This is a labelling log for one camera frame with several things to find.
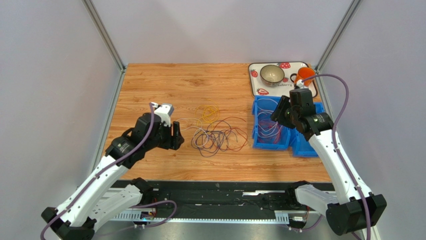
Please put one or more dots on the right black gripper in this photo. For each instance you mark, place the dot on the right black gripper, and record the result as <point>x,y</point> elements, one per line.
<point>284,111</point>

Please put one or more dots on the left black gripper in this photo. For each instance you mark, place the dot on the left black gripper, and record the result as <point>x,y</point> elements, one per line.
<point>174,141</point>

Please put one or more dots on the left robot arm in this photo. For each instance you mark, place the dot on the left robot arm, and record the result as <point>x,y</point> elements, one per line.
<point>82,214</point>

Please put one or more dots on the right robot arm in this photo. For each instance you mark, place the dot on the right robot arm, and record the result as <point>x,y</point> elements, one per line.
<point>354,206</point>

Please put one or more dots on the left blue plastic bin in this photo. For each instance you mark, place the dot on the left blue plastic bin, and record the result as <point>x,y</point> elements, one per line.
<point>267,134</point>

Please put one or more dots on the blue plastic bin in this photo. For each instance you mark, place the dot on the blue plastic bin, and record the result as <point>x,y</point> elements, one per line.
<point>300,146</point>
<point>267,134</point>

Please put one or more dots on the right blue plastic bin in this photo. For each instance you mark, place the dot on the right blue plastic bin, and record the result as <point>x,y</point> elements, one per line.
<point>300,146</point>

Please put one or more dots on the strawberry print tray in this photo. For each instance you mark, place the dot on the strawberry print tray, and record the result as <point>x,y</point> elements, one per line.
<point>259,88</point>

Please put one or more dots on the ceramic bowl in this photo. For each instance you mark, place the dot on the ceramic bowl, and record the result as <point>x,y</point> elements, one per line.
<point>271,75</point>

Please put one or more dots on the orange mug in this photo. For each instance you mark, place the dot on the orange mug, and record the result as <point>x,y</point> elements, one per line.
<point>302,74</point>

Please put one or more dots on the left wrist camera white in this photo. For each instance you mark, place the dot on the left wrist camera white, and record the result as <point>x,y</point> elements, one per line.
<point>164,111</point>

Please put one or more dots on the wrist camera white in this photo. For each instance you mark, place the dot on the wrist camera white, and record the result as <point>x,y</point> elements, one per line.
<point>164,111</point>
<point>300,85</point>

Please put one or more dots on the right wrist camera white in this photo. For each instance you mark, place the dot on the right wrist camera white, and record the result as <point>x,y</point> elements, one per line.
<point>300,85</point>

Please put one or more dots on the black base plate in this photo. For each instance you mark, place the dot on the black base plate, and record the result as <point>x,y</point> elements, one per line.
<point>222,199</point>

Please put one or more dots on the right aluminium frame post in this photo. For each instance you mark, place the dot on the right aluminium frame post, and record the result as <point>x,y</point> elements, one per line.
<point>345,21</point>

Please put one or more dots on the aluminium frame post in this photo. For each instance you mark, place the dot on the aluminium frame post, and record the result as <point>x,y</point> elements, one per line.
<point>345,21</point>
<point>98,22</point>

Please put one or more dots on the slotted cable duct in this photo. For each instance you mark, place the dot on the slotted cable duct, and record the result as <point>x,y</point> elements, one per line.
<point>137,216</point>

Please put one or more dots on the left aluminium frame post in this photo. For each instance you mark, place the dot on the left aluminium frame post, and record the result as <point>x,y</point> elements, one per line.
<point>98,22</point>

